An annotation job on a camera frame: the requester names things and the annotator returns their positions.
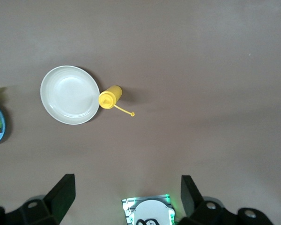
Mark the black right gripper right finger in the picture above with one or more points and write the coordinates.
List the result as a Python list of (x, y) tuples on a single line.
[(192, 199)]

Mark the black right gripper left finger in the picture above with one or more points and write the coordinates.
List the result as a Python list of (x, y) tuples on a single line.
[(61, 199)]

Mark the yellow squeeze bottle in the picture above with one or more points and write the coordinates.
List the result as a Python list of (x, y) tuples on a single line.
[(110, 97)]

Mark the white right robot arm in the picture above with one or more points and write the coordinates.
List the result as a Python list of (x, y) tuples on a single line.
[(151, 212)]

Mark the white round plate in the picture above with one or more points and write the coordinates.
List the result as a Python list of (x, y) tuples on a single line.
[(70, 95)]

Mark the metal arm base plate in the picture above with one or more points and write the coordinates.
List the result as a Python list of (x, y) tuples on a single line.
[(126, 206)]

